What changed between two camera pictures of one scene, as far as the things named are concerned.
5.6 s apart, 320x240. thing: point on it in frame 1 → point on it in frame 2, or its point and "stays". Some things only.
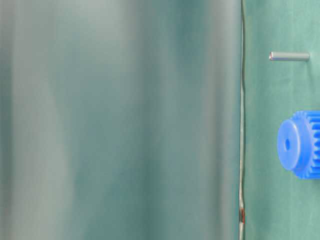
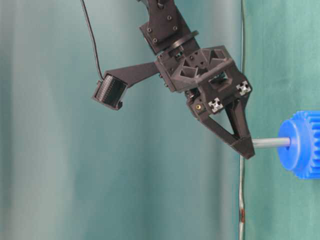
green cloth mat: x=278 y=205 stays
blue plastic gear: x=298 y=144 stays
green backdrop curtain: x=120 y=120 stays
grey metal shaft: x=278 y=56 → x=271 y=142
